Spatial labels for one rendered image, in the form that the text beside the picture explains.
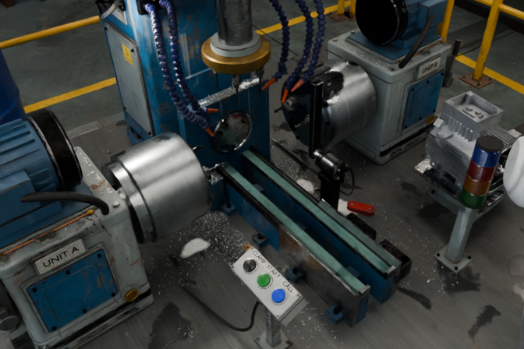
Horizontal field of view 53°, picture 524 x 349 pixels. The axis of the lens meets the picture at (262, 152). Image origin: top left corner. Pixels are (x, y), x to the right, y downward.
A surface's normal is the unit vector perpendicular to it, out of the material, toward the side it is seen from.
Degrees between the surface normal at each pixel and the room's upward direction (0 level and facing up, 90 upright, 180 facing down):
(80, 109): 0
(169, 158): 21
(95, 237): 90
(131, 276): 90
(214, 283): 0
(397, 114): 90
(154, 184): 43
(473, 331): 0
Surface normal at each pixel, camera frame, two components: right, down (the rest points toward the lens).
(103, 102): -0.03, -0.77
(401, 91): 0.61, 0.49
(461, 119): -0.87, 0.34
